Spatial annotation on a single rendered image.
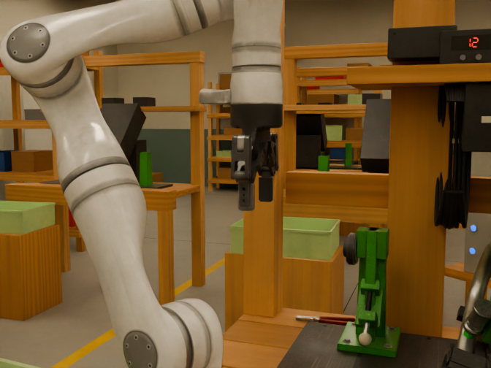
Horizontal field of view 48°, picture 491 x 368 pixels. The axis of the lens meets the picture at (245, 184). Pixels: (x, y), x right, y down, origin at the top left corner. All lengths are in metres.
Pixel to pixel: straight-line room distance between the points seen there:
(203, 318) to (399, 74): 0.81
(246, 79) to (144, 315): 0.34
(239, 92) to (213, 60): 11.31
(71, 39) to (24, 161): 5.99
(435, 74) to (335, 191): 0.44
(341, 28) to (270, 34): 10.63
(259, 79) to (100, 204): 0.27
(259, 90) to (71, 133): 0.26
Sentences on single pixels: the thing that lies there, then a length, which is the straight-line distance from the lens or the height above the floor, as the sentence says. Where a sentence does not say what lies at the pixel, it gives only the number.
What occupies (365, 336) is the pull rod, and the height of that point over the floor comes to 0.95.
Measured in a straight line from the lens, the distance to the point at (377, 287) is 1.31.
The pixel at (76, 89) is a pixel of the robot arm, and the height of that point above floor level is 1.46.
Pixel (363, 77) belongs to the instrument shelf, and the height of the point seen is 1.52.
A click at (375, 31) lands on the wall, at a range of 11.30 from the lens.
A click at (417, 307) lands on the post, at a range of 1.49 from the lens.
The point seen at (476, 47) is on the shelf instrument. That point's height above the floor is 1.58.
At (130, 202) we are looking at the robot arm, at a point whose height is 1.32.
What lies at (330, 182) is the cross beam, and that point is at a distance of 1.54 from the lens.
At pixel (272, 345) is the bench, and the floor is 0.88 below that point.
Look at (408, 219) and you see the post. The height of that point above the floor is 1.17.
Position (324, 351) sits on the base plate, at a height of 0.90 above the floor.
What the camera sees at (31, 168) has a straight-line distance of 6.69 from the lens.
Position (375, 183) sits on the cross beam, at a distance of 1.52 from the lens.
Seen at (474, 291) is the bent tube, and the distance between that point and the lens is 1.23.
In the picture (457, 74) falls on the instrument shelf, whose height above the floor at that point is 1.52.
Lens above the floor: 1.42
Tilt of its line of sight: 6 degrees down
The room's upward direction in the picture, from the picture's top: straight up
